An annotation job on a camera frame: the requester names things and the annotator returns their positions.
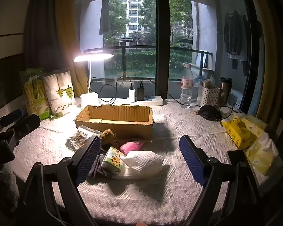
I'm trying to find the person's left forearm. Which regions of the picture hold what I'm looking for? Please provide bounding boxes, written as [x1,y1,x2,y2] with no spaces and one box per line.
[0,162,20,217]

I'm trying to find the dark grey cloth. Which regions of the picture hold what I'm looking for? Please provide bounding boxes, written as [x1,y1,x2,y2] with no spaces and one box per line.
[87,154,109,178]

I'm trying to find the blue plastic bag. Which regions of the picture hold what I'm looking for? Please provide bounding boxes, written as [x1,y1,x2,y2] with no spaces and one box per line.
[194,75,207,87]

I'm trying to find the black round device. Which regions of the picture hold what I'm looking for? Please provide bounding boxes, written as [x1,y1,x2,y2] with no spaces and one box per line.
[199,105,222,120]

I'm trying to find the white textured cloth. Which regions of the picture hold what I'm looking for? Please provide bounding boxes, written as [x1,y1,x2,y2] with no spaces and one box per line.
[119,151,170,179]

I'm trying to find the clear water bottle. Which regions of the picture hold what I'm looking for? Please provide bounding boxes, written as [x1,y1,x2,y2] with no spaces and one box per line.
[180,63,194,109]

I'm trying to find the clear-wrapped yellow tissue pack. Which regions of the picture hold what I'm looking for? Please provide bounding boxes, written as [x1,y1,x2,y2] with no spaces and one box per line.
[245,134,280,176]

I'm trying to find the brown scrubber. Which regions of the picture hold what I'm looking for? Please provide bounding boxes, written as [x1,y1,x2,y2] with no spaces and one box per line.
[99,129,119,150]

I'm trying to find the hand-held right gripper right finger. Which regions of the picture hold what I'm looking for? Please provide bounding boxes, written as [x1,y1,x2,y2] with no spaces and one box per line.
[179,135,265,226]

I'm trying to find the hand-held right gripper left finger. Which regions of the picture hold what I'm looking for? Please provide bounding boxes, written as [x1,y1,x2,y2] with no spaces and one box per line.
[22,135,102,226]

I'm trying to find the black charger cable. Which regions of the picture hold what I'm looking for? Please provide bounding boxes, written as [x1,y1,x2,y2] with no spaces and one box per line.
[99,76,134,105]

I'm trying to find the white power strip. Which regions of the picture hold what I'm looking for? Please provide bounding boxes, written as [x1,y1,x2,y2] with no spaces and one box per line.
[127,95,164,106]

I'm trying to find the green paper cup pack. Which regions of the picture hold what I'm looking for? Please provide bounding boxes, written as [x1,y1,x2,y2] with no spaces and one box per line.
[20,68,51,120]

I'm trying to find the yellow curtain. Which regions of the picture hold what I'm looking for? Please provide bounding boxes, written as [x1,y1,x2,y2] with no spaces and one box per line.
[55,0,90,98]
[248,0,283,125]

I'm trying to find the hanging dark sweater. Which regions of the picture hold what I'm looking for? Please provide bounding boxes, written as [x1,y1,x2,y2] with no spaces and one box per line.
[224,11,243,54]

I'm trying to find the pink fluffy sponge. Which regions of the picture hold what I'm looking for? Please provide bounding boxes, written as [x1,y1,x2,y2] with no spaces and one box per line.
[120,140,144,153]

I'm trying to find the cardboard box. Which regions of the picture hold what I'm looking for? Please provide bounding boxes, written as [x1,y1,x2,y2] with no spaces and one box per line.
[74,105,154,140]

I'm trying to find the white paper cup pack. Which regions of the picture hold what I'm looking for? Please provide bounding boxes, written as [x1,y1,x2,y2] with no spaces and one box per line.
[43,68,76,118]

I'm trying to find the white perforated basket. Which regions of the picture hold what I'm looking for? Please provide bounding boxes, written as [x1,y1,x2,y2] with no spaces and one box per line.
[198,83,223,106]

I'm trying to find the white desk lamp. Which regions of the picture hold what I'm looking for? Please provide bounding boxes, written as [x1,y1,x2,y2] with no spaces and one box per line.
[74,54,114,110]

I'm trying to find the white embossed tablecloth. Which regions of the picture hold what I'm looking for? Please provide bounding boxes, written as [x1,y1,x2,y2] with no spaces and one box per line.
[13,98,283,219]

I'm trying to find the hanging dark clothes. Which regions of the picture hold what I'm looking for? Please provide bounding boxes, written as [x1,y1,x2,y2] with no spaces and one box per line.
[231,14,250,76]

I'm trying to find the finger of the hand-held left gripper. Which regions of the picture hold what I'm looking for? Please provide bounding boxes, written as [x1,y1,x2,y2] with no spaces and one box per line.
[11,114,41,144]
[0,108,24,128]

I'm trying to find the pale yellow tissue pack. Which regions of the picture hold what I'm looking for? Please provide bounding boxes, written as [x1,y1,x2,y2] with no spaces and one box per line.
[241,115,268,137]

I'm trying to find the cotton swab pack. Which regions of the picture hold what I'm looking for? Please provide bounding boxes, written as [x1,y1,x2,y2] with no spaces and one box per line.
[66,126,102,152]

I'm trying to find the black window frame post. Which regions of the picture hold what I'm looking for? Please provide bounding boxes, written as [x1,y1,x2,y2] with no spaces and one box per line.
[155,0,171,99]

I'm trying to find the grey curtain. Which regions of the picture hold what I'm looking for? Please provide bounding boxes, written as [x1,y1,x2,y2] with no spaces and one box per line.
[24,0,62,76]

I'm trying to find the dark thermos mug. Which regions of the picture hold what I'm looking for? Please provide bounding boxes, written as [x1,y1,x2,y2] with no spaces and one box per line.
[218,77,233,106]

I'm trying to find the black balcony railing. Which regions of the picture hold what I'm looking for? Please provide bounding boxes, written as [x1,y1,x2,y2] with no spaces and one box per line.
[84,45,214,76]

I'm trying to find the packaged green scrub sponge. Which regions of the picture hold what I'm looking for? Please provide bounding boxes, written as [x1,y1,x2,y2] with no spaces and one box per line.
[101,146,126,177]

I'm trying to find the black charger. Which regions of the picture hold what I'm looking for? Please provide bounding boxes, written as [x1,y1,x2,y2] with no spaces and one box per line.
[137,82,145,102]

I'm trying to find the black device cable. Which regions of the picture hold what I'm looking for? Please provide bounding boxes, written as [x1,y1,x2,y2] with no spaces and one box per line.
[141,78,241,120]

